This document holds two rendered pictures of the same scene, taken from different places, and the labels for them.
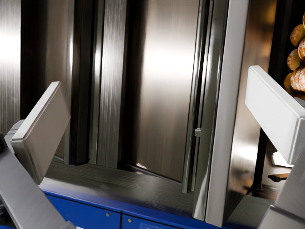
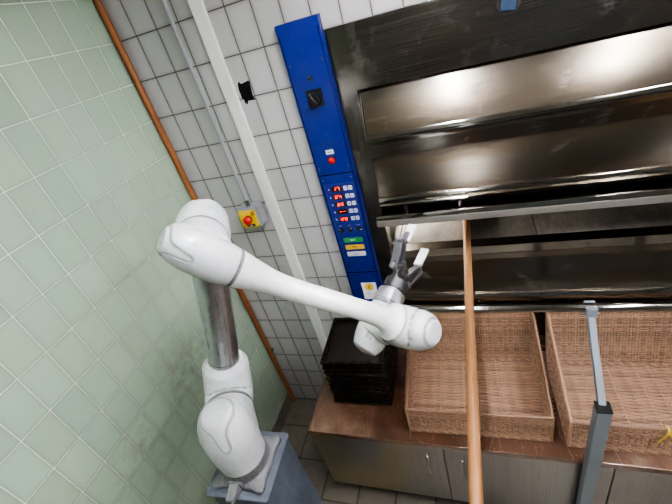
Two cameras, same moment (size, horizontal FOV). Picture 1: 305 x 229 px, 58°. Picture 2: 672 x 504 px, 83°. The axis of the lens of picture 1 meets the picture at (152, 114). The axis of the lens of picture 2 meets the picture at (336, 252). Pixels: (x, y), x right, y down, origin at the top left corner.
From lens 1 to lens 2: 1.19 m
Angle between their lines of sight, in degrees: 52
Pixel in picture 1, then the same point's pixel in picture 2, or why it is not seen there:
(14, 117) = (376, 80)
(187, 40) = (444, 181)
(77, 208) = (342, 147)
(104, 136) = (385, 147)
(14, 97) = (389, 77)
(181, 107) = (412, 185)
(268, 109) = (421, 257)
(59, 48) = (429, 108)
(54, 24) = (443, 99)
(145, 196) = (363, 176)
